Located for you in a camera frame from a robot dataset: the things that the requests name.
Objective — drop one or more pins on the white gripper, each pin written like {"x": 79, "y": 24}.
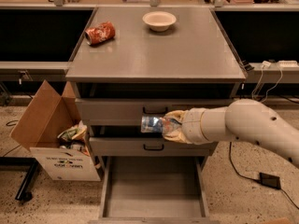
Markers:
{"x": 192, "y": 125}

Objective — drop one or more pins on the crushed blue silver redbull can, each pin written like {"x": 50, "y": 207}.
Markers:
{"x": 151, "y": 124}

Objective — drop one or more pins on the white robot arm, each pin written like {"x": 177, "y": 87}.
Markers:
{"x": 243, "y": 120}

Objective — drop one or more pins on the grey middle drawer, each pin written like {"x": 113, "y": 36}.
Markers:
{"x": 137, "y": 147}

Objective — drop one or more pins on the grey drawer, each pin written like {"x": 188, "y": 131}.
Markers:
{"x": 153, "y": 190}
{"x": 129, "y": 112}
{"x": 137, "y": 147}

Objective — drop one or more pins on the grey bottom drawer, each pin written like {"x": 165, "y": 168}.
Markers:
{"x": 153, "y": 190}

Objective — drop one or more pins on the grey drawer cabinet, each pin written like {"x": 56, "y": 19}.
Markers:
{"x": 191, "y": 60}

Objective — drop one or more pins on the grey top drawer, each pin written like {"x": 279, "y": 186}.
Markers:
{"x": 129, "y": 112}

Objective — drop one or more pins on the crushed orange soda can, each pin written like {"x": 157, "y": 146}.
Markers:
{"x": 100, "y": 33}

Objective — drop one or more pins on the white paper bowl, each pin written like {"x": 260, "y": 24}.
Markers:
{"x": 159, "y": 21}

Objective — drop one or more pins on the black power adapter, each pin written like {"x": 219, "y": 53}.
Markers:
{"x": 270, "y": 181}

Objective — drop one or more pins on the white power strip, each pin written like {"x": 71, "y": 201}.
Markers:
{"x": 288, "y": 64}

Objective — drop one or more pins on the cardboard box with trash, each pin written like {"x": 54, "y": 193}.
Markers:
{"x": 48, "y": 115}

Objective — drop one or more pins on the black table leg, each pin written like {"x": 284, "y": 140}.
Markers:
{"x": 29, "y": 166}

